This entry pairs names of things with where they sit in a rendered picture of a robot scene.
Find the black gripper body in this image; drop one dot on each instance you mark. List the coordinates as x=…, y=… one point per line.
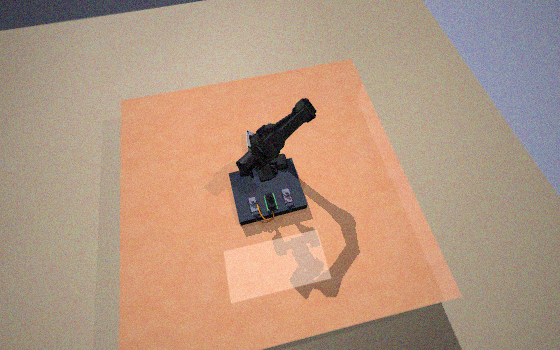
x=280, y=162

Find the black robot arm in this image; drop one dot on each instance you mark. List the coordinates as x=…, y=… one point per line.
x=269, y=139

